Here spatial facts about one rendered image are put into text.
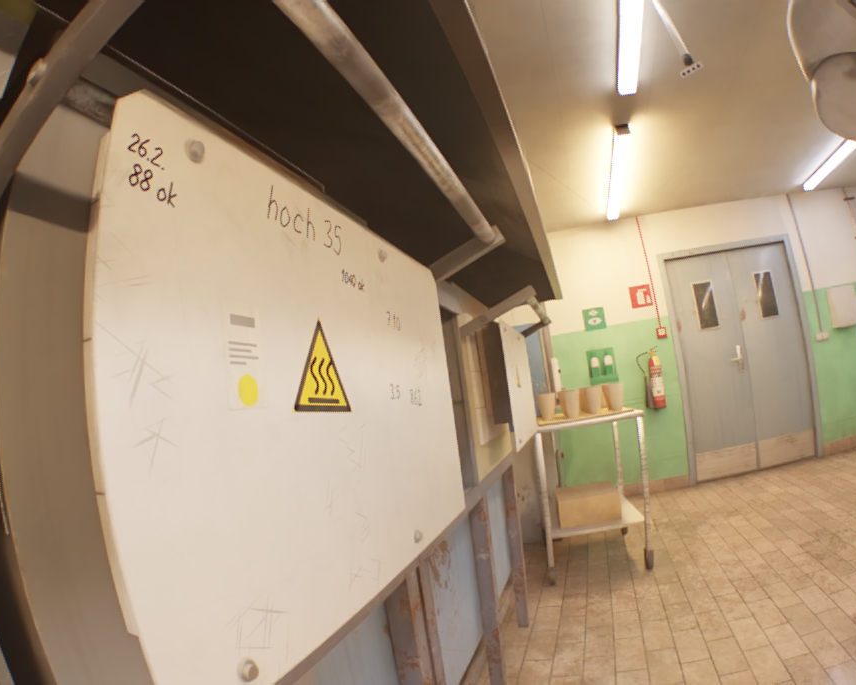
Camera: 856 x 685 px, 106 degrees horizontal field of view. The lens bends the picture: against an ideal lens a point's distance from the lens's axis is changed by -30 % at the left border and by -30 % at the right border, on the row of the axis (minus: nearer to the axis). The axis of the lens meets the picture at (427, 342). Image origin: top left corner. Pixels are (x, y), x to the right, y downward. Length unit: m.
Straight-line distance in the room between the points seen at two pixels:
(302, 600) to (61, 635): 0.19
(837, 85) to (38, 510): 0.64
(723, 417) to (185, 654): 4.34
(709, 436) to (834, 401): 1.36
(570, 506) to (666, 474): 1.85
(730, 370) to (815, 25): 4.13
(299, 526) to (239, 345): 0.14
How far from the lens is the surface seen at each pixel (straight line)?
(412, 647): 0.95
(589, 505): 2.65
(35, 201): 0.40
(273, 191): 0.41
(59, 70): 0.32
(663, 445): 4.29
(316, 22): 0.34
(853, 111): 0.42
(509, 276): 2.26
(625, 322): 4.23
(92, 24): 0.30
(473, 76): 0.61
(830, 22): 0.40
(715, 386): 4.39
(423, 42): 0.87
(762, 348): 4.56
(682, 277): 4.41
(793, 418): 4.71
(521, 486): 3.31
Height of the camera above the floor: 1.12
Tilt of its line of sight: 7 degrees up
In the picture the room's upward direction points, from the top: 7 degrees counter-clockwise
